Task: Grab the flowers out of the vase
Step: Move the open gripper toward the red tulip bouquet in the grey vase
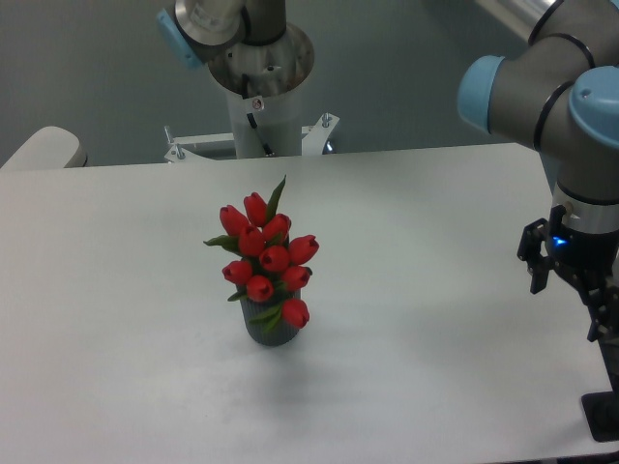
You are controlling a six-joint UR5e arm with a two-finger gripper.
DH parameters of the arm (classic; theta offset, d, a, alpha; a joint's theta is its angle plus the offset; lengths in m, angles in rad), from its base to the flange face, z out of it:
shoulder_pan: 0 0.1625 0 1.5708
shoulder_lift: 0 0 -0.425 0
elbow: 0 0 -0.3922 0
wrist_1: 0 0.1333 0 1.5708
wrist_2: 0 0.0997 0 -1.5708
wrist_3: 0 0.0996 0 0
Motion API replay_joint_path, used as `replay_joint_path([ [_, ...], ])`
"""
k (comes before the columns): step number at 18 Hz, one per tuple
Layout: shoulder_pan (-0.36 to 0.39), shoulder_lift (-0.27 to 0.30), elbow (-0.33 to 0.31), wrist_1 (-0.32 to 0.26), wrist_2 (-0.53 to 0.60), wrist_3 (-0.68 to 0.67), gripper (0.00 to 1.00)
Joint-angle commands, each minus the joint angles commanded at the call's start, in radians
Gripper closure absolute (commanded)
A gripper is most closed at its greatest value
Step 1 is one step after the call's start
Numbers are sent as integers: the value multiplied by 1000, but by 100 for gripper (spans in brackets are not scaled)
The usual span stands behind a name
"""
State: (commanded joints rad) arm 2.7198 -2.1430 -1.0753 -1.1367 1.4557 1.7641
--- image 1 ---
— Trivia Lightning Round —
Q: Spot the white pedestal base bracket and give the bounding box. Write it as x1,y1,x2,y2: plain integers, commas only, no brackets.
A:
163,112,340,163

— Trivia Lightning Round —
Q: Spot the black cable on pedestal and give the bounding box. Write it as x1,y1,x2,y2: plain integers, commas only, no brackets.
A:
241,72,276,158

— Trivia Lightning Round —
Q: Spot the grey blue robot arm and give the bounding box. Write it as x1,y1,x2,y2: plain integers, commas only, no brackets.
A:
157,1,618,348

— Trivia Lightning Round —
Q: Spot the dark grey ribbed vase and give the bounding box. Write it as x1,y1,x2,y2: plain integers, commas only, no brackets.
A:
240,290,301,347

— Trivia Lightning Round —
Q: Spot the red tulip flower bouquet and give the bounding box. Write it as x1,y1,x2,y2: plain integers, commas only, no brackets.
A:
204,180,319,331

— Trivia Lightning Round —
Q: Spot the white chair armrest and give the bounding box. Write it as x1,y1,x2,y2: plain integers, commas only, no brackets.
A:
1,126,88,172

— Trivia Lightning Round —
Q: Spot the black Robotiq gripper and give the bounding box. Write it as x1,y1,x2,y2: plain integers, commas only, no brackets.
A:
516,218,618,342

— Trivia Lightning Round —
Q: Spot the black table clamp mount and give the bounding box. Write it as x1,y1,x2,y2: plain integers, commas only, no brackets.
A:
581,391,618,443

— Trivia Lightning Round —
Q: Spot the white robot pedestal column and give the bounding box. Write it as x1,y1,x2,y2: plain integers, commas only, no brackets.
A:
208,21,316,159

